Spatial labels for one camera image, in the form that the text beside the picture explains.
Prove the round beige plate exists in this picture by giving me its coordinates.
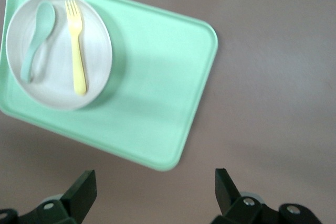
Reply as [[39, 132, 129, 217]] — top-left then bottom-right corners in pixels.
[[5, 0, 114, 112]]

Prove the yellow plastic fork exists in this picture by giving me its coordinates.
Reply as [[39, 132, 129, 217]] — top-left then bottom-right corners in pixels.
[[64, 0, 88, 96]]

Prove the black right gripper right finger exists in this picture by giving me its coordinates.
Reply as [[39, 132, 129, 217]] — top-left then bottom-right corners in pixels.
[[211, 167, 322, 224]]

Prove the mint green rectangular tray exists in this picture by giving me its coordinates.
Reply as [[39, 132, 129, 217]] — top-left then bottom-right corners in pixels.
[[0, 0, 219, 173]]

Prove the teal green plastic spoon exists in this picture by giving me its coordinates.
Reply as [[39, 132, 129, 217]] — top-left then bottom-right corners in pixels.
[[20, 1, 57, 83]]

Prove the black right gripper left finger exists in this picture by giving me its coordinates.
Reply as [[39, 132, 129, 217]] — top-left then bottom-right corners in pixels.
[[0, 169, 98, 224]]

